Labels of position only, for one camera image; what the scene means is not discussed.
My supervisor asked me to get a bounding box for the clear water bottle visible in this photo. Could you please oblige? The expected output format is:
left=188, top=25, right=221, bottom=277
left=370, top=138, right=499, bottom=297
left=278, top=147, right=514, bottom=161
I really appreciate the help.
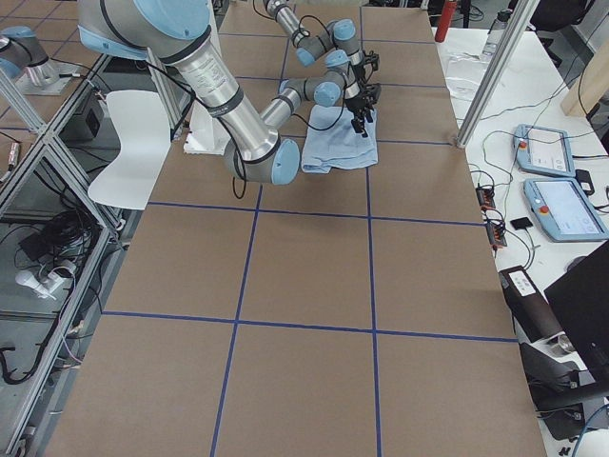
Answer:
left=480, top=9, right=513, bottom=62

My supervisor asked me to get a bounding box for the light blue button-up shirt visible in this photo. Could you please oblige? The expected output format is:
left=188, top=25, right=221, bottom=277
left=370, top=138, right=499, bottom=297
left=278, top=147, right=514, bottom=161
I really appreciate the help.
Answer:
left=301, top=109, right=378, bottom=174

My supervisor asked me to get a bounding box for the blue teach pendant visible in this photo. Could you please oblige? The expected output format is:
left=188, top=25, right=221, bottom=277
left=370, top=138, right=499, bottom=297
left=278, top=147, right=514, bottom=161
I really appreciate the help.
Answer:
left=522, top=177, right=608, bottom=242
left=514, top=124, right=576, bottom=178

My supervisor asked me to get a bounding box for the clear plastic bag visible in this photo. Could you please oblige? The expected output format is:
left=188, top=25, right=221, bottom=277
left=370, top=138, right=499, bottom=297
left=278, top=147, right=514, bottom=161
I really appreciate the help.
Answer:
left=442, top=53, right=489, bottom=101

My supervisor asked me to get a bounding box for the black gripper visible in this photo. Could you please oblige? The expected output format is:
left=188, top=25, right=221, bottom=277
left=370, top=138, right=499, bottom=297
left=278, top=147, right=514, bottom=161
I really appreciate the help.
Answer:
left=345, top=84, right=382, bottom=138
left=354, top=50, right=380, bottom=89

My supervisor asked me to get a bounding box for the aluminium frame post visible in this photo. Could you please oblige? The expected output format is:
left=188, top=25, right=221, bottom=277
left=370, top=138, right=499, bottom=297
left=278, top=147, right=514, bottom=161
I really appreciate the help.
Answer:
left=456, top=0, right=540, bottom=149

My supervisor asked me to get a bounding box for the black monitor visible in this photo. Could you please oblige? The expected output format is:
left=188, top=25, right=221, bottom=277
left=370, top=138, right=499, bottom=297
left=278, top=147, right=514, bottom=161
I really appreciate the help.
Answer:
left=544, top=243, right=608, bottom=381

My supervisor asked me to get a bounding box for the white plastic chair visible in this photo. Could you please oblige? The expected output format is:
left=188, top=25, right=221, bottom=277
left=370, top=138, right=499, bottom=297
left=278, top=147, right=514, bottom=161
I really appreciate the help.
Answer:
left=88, top=89, right=171, bottom=210

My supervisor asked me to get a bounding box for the black cable bundle with plugs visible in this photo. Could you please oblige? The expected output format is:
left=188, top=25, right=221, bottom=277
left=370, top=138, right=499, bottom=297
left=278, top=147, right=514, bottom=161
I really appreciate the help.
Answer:
left=475, top=180, right=509, bottom=249

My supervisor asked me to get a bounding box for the far blue teach pendant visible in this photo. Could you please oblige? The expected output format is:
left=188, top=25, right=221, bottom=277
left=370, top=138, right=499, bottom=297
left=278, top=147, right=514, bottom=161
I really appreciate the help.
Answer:
left=514, top=124, right=576, bottom=178

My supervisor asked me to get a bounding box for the near blue teach pendant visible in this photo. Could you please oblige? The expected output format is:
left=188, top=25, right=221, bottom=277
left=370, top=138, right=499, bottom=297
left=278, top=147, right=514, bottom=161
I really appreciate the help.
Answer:
left=522, top=177, right=608, bottom=242

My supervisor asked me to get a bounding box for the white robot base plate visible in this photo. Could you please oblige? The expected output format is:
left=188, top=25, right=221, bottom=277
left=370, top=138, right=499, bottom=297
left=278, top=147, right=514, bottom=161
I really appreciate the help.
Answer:
left=184, top=102, right=230, bottom=155

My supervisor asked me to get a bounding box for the red cylinder bottle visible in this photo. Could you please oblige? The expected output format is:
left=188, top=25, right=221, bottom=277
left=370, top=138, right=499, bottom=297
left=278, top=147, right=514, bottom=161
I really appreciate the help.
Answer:
left=434, top=0, right=458, bottom=43

